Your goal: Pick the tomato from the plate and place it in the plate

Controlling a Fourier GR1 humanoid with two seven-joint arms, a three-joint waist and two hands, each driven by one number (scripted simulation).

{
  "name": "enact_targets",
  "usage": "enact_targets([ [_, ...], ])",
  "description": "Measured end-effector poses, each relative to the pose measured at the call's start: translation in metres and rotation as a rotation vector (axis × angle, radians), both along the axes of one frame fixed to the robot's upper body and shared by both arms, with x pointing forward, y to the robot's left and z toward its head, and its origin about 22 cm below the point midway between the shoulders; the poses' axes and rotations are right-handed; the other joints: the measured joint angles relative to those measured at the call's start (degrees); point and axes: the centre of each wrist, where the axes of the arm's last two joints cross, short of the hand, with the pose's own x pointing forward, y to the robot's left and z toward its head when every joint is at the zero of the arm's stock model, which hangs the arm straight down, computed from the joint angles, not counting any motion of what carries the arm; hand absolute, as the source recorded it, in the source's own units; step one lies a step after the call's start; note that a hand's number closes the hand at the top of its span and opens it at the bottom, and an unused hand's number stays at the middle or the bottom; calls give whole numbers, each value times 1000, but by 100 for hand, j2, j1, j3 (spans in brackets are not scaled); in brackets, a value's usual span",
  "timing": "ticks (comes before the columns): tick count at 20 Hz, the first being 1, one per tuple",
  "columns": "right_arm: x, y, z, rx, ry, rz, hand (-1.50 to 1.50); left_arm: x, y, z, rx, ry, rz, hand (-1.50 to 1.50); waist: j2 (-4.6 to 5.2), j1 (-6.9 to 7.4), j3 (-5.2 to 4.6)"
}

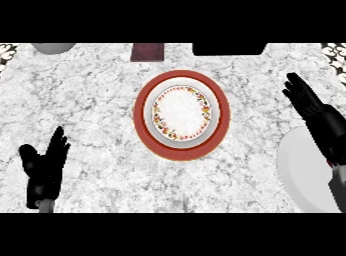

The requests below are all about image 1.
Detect black rectangular appliance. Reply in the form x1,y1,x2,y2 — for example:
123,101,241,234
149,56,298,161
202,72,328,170
191,43,269,57

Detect plain white plate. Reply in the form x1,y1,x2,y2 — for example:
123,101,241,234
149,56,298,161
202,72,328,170
275,126,346,214

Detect red-rimmed floral plate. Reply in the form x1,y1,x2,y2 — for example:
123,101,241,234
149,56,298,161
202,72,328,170
132,69,232,162

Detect grey round bowl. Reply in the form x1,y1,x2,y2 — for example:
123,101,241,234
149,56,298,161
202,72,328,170
30,43,77,55

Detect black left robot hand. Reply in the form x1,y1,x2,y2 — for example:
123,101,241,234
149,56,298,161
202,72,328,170
18,125,73,210

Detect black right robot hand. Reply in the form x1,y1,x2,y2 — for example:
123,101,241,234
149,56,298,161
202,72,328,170
281,72,346,168

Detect dark purple rectangular block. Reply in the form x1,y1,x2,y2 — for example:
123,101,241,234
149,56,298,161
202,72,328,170
129,43,166,63

